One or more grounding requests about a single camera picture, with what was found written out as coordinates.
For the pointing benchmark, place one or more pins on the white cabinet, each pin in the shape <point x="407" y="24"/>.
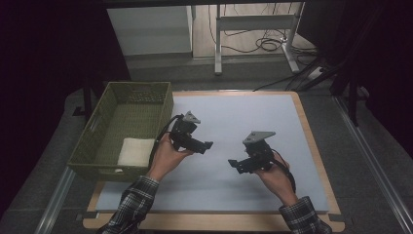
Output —
<point x="149" y="29"/>

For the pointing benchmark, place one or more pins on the cream printed cloth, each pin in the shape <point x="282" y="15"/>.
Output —
<point x="136" y="152"/>

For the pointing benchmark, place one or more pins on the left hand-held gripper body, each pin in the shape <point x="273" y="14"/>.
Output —
<point x="181" y="133"/>

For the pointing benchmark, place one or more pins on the person's right hand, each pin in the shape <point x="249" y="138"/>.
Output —
<point x="277" y="182"/>

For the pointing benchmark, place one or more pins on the pale grey table mat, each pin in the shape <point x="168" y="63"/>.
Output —
<point x="243" y="110"/>

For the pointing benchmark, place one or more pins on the black stand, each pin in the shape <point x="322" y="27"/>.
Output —
<point x="353" y="104"/>
<point x="87" y="97"/>

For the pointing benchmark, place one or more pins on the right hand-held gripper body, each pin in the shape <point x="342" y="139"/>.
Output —
<point x="258" y="152"/>

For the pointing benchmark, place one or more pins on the white metal desk frame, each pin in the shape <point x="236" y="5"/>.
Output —
<point x="253" y="22"/>

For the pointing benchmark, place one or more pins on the green woven basket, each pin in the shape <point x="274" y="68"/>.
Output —
<point x="107" y="130"/>

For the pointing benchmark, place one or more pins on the aluminium floor rail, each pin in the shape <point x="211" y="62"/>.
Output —
<point x="55" y="201"/>
<point x="373" y="165"/>

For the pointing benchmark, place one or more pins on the white power strip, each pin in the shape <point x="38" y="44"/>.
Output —
<point x="315" y="73"/>

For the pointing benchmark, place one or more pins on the person's left hand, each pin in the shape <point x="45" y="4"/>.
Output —
<point x="165" y="161"/>

